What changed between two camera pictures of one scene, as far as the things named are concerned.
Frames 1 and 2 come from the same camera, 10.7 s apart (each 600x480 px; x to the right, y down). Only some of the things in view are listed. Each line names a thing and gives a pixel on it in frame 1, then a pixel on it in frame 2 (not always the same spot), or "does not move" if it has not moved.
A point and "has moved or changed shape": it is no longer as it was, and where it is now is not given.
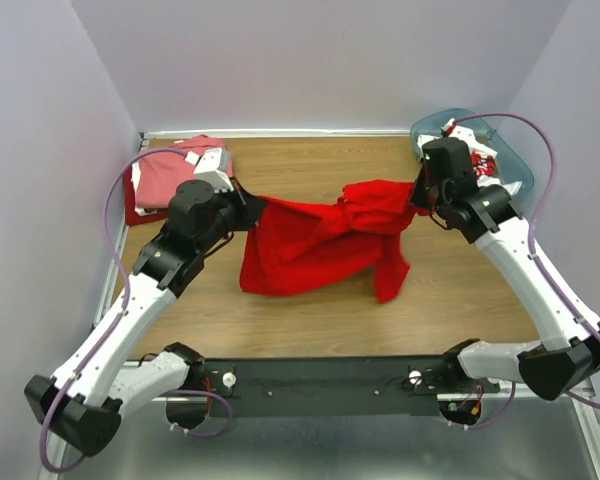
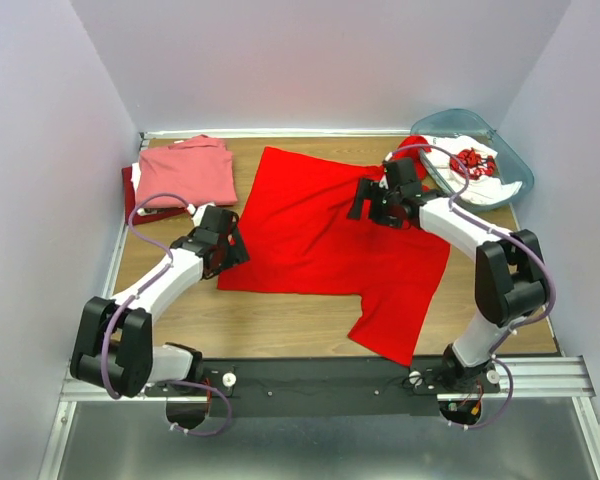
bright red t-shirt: (297, 249) has moved or changed shape
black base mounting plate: (393, 387) does not move
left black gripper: (249, 205) -> (236, 252)
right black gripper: (417, 197) -> (370, 190)
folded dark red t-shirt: (131, 215) does not move
